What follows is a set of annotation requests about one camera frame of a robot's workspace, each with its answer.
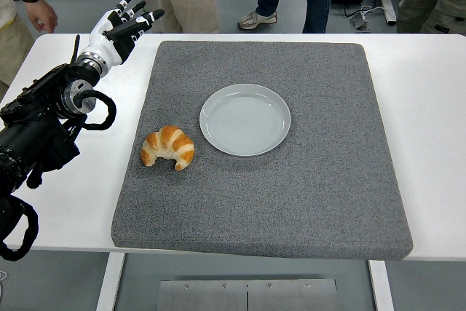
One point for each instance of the light grey round plate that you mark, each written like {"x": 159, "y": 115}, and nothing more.
{"x": 244, "y": 121}

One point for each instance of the grey felt mat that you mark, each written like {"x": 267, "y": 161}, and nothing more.
{"x": 273, "y": 198}

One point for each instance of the person's hand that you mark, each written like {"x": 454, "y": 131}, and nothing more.
{"x": 43, "y": 16}

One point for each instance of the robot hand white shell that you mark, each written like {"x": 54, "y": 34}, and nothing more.
{"x": 105, "y": 49}

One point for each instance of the grey power adapter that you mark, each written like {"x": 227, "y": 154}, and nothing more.
{"x": 359, "y": 22}

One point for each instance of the golden croissant bread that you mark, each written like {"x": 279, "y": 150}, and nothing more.
{"x": 171, "y": 143}

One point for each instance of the grey metal plate with screws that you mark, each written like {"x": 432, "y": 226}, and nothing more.
{"x": 204, "y": 296}

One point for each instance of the white table leg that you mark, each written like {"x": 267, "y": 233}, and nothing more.
{"x": 109, "y": 282}
{"x": 381, "y": 285}

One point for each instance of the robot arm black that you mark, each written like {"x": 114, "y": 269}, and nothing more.
{"x": 32, "y": 136}

